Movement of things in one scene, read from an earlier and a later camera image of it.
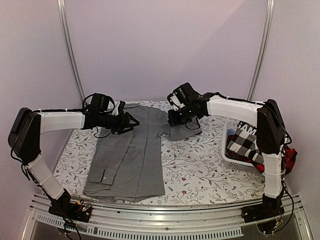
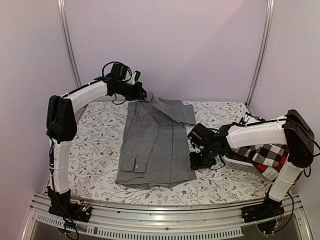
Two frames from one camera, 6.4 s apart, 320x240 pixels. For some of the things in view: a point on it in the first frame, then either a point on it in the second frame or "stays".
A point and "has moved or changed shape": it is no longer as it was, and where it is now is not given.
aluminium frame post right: [269, 10] stays
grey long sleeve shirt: [130, 166] has moved or changed shape
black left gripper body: [116, 125] → [130, 93]
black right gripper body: [187, 115] → [205, 160]
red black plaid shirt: [290, 155] stays
